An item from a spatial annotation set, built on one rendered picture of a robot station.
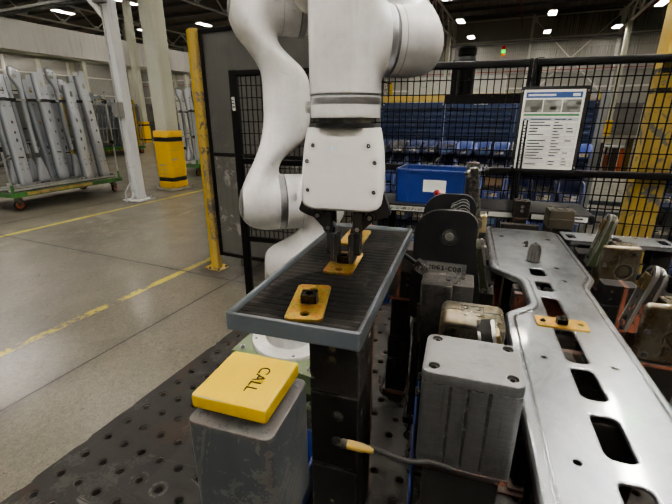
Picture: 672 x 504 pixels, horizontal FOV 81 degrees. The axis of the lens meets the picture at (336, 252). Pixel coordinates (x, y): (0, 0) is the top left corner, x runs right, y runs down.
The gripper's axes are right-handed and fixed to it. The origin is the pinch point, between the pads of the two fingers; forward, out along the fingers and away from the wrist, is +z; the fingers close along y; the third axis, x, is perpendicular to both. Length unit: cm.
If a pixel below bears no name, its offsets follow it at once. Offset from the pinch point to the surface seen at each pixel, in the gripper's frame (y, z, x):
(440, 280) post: 13.1, 8.8, 12.3
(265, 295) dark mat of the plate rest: -6.1, 2.7, -12.0
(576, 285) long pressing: 42, 19, 41
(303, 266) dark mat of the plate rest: -5.0, 2.6, -2.5
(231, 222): -163, 71, 255
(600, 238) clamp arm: 52, 13, 60
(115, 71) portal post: -483, -84, 508
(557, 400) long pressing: 28.7, 18.7, -0.7
